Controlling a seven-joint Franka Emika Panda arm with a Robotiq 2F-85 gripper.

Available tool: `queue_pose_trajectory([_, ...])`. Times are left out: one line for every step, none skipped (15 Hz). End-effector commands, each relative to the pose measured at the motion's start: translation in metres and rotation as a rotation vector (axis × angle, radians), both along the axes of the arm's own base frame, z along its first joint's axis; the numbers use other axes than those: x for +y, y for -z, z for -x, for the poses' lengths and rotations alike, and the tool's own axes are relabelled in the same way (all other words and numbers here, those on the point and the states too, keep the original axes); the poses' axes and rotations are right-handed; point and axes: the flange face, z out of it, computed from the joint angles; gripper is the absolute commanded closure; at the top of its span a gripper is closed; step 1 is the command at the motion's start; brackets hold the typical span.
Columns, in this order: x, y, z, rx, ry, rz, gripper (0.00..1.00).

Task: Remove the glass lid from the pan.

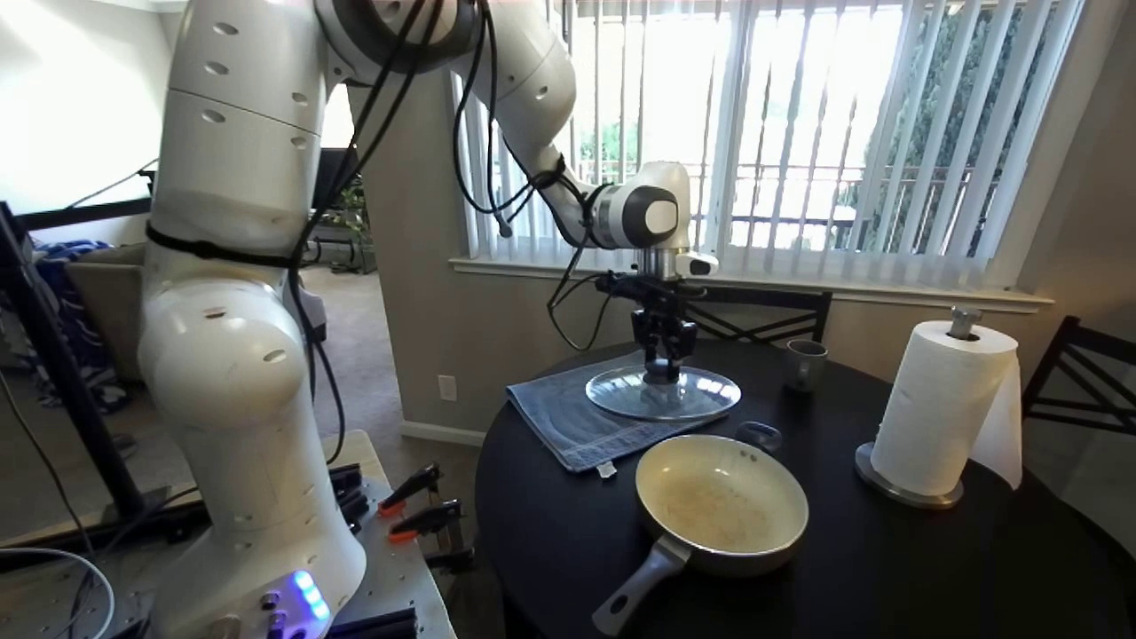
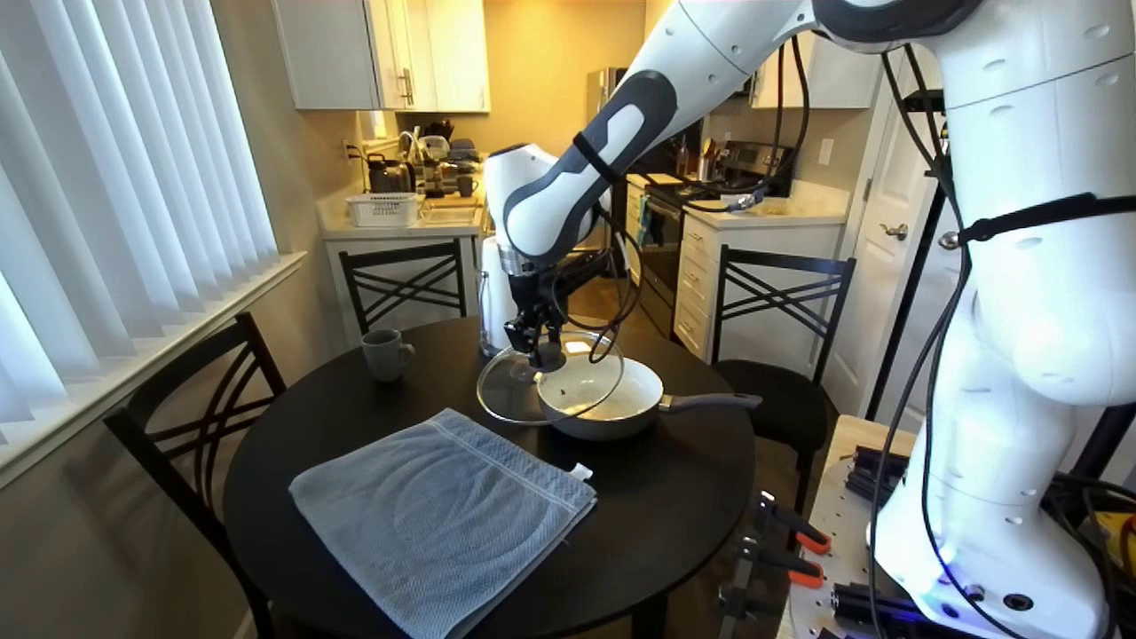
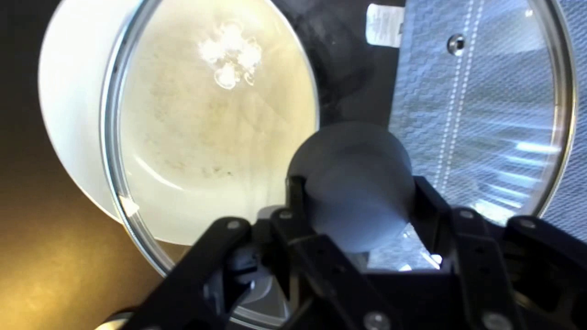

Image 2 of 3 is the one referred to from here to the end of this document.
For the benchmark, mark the black kitchen stove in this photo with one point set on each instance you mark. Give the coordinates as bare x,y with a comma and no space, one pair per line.
660,262

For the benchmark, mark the grey mug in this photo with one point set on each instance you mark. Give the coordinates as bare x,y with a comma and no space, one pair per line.
384,353

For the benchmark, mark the black camera tripod stand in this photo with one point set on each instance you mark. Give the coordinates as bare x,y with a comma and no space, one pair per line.
907,295

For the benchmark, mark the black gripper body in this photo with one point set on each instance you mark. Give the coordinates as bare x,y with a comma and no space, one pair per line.
539,295

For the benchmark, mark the black metal chair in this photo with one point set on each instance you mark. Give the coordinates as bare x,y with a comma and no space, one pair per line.
402,251
781,410
174,379

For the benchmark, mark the blue folded towel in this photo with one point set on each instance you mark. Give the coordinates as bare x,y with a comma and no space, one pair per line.
436,520

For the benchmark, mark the white robot mount board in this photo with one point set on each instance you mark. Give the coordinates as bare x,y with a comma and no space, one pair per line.
827,508

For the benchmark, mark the silver door knob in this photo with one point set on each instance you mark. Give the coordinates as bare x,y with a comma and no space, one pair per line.
896,233

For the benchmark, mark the white panel door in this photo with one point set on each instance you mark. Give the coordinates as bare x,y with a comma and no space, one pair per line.
872,322

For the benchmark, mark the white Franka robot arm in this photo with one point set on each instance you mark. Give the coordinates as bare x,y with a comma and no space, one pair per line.
1040,295

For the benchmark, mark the grey frying pan white inside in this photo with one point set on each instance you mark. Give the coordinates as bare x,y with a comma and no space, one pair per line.
625,396

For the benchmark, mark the black coffee maker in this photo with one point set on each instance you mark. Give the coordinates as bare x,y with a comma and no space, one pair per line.
387,175

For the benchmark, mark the white kitchen counter cabinet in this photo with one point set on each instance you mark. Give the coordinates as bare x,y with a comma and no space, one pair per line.
335,284
697,284

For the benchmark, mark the black stereo camera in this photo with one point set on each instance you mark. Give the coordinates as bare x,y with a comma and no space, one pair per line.
922,102

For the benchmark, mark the white paper towel roll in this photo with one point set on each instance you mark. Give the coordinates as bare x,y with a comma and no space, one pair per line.
493,313

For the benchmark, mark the dish rack with dishes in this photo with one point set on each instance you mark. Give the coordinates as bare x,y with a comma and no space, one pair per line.
449,165

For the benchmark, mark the clear plastic container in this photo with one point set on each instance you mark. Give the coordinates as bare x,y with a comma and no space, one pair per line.
380,211

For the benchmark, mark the round glass pan lid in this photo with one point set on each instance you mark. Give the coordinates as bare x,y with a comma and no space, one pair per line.
510,396

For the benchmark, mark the white vertical window blinds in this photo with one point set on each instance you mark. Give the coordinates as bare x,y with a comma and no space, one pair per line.
119,155

